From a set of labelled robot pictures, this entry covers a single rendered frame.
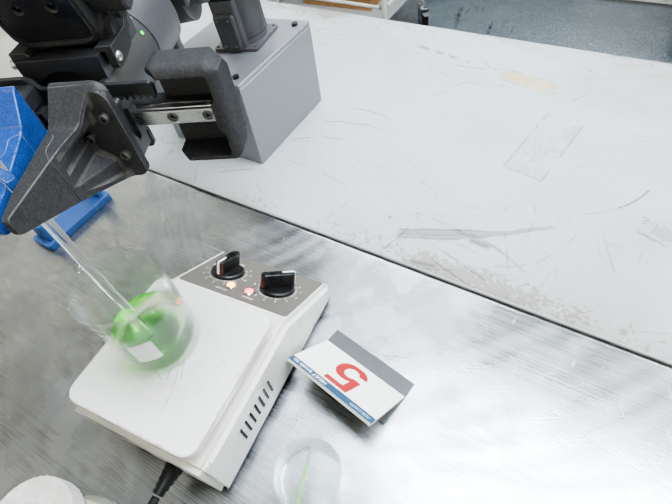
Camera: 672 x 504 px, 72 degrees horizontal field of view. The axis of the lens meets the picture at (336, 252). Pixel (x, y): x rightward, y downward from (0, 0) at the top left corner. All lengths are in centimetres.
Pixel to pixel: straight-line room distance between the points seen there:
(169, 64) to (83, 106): 5
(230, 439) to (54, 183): 22
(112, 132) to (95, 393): 20
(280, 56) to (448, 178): 26
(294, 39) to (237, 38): 7
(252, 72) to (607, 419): 50
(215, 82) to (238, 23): 38
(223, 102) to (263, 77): 35
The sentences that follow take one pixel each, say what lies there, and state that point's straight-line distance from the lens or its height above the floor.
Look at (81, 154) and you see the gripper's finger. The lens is 28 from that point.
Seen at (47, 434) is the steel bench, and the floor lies 90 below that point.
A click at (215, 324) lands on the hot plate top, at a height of 99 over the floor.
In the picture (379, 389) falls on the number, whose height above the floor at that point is 91.
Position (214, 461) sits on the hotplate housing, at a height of 96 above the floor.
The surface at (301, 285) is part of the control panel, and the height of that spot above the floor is 94.
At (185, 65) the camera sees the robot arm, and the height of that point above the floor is 119.
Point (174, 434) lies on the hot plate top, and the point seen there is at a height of 99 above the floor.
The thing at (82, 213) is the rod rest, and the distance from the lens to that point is 67.
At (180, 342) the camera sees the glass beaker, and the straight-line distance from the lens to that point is 36.
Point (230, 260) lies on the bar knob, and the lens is 45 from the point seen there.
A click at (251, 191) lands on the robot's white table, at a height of 90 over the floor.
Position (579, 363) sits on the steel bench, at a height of 90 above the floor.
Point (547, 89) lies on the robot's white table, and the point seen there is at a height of 90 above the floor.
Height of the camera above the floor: 130
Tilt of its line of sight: 52 degrees down
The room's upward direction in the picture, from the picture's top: 10 degrees counter-clockwise
